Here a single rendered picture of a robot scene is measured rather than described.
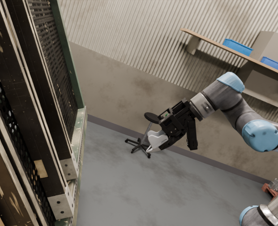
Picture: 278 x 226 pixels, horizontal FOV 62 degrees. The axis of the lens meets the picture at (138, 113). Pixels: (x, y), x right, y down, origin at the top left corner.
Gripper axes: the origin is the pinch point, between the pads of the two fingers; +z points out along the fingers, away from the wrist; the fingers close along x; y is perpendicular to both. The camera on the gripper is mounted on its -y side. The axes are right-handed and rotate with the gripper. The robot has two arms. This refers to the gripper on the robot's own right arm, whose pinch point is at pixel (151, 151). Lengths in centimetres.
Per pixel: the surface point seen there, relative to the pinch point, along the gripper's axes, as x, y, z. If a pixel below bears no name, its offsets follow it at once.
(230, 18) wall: -286, -40, -137
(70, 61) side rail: -116, 48, 33
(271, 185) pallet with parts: -265, -306, -41
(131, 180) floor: -177, -97, 94
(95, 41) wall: -287, 60, 32
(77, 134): -76, 7, 52
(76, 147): -60, 4, 51
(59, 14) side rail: -112, 76, 13
